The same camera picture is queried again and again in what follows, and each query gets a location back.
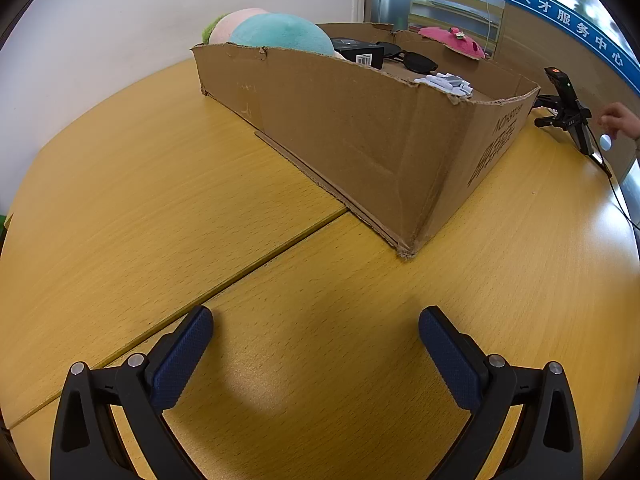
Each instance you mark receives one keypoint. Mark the pink plush toy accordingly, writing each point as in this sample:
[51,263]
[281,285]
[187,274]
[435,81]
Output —
[450,42]

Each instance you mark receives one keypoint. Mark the small black product box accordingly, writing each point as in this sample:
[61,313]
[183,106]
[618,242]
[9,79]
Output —
[357,52]

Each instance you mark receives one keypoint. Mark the cardboard box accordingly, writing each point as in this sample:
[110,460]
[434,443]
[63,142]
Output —
[350,135]

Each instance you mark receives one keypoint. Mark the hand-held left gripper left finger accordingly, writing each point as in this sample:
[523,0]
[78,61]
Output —
[182,355]

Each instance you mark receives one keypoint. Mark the small white grey item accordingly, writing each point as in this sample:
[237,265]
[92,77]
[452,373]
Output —
[445,82]

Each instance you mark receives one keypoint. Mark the person's right hand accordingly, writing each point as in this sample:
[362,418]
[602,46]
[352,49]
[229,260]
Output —
[622,119]

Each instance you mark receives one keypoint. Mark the pastel plush toy green hair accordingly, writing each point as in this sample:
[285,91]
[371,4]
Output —
[280,32]

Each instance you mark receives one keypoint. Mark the wooden desktop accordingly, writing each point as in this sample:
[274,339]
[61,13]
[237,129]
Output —
[150,185]

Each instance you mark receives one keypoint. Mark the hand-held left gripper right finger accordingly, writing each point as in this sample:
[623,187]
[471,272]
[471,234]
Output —
[450,355]

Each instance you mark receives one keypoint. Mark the black sunglasses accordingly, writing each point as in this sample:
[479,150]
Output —
[417,62]

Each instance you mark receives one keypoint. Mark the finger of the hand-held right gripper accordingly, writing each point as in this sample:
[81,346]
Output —
[547,101]
[549,122]

